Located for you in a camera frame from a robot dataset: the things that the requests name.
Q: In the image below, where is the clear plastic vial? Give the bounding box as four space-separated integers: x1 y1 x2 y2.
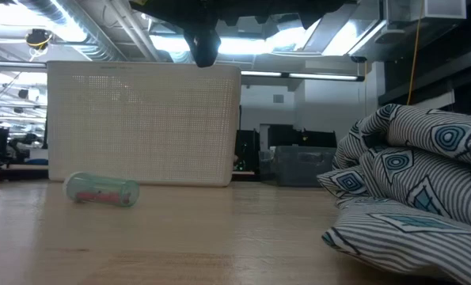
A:
63 171 141 208

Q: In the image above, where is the small grey plastic bin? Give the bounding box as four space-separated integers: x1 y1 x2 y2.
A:
258 145 338 188

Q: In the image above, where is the large white plastic bin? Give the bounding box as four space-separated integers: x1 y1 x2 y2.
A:
46 60 243 188

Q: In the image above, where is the black cabinet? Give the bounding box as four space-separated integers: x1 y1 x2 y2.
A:
234 129 260 172

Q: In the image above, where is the long ceiling light strip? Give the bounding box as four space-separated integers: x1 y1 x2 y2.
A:
241 70 366 82

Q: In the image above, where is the grey blue patterned cloth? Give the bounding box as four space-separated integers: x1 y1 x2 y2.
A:
317 103 471 285

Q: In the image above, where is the wooden desk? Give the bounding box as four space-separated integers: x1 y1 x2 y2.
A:
0 164 49 184

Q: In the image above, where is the black shelving unit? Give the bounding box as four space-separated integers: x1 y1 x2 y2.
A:
377 0 471 118

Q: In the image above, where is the hanging yellow cable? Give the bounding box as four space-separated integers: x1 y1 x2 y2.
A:
406 0 425 106

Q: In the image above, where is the yellow black cable reel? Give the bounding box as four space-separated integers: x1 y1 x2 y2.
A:
25 28 54 51

